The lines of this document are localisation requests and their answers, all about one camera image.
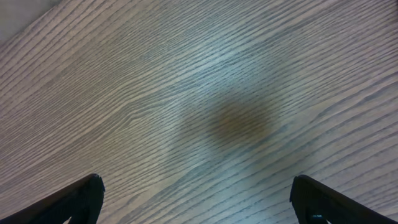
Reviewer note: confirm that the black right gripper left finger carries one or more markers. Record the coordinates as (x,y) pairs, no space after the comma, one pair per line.
(77,203)

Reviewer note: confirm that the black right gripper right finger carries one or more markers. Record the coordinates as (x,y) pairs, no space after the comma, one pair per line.
(316,203)

